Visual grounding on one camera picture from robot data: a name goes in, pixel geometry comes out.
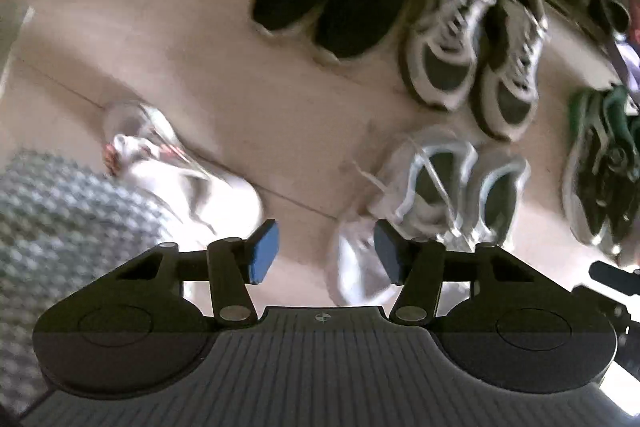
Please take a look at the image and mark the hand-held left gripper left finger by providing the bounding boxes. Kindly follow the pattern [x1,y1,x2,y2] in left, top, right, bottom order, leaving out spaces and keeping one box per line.
[117,219,281,324]

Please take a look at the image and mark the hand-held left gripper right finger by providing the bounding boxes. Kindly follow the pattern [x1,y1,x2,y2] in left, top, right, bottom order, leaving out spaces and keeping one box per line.
[374,221,536,324]

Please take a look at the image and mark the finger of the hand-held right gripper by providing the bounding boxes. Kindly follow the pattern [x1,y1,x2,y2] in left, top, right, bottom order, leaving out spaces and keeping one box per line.
[571,284,632,344]
[589,259,640,296]

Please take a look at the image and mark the black teal sneaker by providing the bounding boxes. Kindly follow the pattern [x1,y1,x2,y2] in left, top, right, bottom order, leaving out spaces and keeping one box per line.
[600,84,640,258]
[562,86,632,255]

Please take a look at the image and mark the grey white sneaker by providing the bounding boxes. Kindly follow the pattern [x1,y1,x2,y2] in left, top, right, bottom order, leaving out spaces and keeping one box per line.
[470,0,551,142]
[400,0,496,110]

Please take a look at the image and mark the pale silver sneaker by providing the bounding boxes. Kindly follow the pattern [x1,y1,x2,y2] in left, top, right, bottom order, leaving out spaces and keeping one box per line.
[465,147,531,253]
[370,127,478,243]

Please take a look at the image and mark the white pink sneaker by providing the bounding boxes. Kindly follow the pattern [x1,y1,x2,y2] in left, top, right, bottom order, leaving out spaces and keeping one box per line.
[102,102,263,248]

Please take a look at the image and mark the person's checked trousers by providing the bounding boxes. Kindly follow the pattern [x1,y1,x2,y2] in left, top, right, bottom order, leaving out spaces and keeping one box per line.
[0,149,171,413]

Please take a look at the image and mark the purple cloth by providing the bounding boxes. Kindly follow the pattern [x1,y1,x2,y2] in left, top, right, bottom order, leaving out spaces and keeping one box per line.
[605,34,640,108]

